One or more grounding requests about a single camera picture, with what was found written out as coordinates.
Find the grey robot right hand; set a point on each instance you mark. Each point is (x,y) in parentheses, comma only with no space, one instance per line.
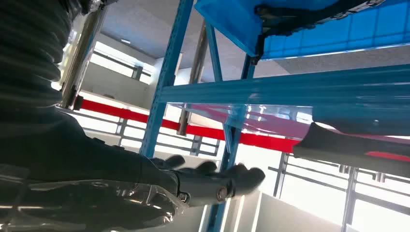
(80,166)

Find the blue metal shelf rack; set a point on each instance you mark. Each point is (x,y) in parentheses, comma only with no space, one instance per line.
(288,93)

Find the red barrier belt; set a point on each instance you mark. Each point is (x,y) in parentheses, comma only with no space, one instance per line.
(128,114)

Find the blue plastic crate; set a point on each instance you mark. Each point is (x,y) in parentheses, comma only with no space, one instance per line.
(230,22)

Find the chrome stanchion post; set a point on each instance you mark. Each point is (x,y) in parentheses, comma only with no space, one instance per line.
(80,64)
(197,54)

